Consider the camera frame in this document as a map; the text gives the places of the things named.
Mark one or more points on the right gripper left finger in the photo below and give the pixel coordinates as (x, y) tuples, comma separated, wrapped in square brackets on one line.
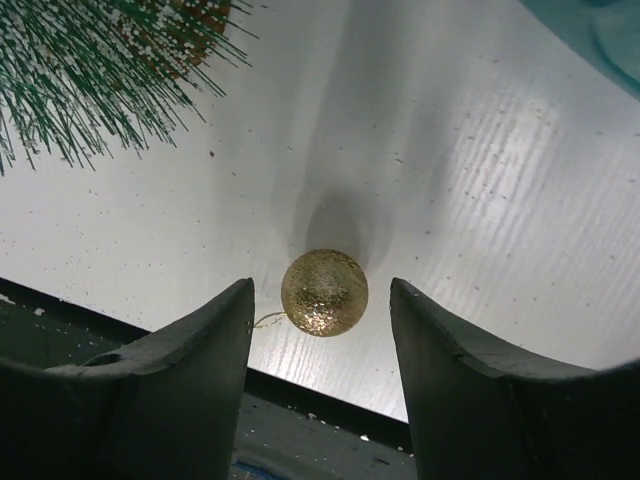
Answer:
[(86, 397)]

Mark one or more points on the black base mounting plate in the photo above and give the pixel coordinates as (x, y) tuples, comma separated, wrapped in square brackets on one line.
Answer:
[(285, 431)]

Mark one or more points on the small frosted christmas tree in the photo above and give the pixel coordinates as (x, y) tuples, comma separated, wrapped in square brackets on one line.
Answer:
[(76, 73)]

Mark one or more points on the blue plastic tub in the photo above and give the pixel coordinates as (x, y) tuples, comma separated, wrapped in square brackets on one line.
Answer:
[(603, 33)]

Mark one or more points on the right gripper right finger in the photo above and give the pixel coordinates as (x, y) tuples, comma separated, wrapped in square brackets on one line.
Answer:
[(480, 407)]

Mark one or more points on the small gold glitter bauble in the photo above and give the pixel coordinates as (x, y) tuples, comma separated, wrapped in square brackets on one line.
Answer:
[(324, 293)]

